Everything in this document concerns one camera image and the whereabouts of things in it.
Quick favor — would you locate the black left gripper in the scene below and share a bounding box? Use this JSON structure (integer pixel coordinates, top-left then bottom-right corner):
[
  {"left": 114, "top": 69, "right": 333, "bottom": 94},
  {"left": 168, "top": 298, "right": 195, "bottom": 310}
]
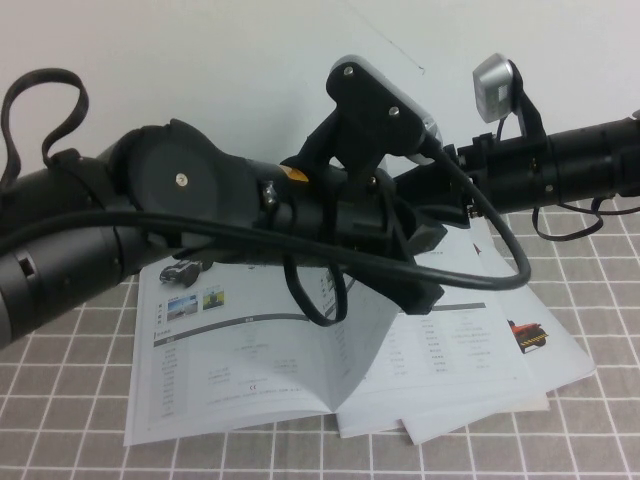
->
[{"left": 279, "top": 167, "right": 446, "bottom": 316}]

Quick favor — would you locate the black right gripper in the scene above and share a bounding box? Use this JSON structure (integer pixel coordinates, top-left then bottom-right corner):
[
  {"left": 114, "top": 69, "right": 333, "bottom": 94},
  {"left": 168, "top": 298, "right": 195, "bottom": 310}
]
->
[{"left": 397, "top": 130, "right": 551, "bottom": 222}]

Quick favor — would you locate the white product catalogue book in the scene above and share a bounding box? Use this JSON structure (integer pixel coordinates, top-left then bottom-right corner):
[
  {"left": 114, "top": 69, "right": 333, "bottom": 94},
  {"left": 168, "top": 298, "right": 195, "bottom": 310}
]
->
[{"left": 122, "top": 214, "right": 597, "bottom": 447}]

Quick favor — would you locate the grey white-checked tablecloth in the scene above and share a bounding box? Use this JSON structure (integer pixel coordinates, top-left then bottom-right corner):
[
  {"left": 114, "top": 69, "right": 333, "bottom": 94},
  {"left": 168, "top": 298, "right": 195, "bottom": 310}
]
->
[{"left": 0, "top": 199, "right": 640, "bottom": 480}]

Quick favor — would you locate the long black camera cable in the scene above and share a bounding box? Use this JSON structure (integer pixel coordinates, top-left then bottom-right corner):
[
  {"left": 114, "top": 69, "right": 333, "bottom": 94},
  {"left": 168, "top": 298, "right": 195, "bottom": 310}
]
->
[{"left": 0, "top": 132, "right": 533, "bottom": 292}]

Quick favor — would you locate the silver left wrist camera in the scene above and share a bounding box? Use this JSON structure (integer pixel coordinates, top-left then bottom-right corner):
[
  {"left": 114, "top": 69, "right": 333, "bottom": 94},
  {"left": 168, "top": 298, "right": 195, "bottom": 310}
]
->
[{"left": 327, "top": 53, "right": 444, "bottom": 166}]

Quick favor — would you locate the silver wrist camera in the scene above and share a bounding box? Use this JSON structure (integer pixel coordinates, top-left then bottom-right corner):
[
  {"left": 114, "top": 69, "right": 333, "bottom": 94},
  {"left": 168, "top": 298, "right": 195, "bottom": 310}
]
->
[
  {"left": 327, "top": 53, "right": 444, "bottom": 166},
  {"left": 472, "top": 52, "right": 521, "bottom": 124}
]

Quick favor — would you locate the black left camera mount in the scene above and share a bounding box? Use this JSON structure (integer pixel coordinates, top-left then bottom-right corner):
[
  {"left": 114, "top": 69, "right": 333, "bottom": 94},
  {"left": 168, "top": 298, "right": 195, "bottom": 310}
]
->
[{"left": 298, "top": 63, "right": 426, "bottom": 201}]

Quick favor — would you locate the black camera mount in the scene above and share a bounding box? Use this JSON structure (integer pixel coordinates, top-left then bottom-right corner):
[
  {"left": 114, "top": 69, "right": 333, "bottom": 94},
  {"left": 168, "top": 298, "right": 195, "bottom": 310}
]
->
[
  {"left": 508, "top": 59, "right": 550, "bottom": 145},
  {"left": 298, "top": 63, "right": 426, "bottom": 201}
]

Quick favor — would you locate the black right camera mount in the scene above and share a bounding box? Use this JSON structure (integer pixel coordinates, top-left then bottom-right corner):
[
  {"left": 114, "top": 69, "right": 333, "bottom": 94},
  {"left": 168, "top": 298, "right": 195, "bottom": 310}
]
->
[{"left": 508, "top": 59, "right": 550, "bottom": 145}]

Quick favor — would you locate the short black cable loop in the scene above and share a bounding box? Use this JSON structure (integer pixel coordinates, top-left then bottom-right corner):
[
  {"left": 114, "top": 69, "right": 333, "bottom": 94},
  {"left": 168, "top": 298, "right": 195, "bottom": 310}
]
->
[{"left": 282, "top": 258, "right": 350, "bottom": 328}]

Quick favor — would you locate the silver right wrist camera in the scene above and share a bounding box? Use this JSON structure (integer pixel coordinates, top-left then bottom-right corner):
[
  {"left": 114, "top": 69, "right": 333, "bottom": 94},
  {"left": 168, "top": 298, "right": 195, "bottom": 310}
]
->
[{"left": 472, "top": 52, "right": 521, "bottom": 124}]

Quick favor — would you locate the thin black cable loop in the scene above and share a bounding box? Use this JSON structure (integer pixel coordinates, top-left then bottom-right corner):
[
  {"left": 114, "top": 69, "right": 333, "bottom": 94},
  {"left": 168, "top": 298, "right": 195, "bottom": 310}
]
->
[{"left": 530, "top": 193, "right": 608, "bottom": 243}]

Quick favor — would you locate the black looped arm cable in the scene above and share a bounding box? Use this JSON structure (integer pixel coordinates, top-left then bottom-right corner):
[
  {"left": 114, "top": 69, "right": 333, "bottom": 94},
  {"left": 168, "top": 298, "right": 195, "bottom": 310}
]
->
[{"left": 0, "top": 67, "right": 92, "bottom": 172}]

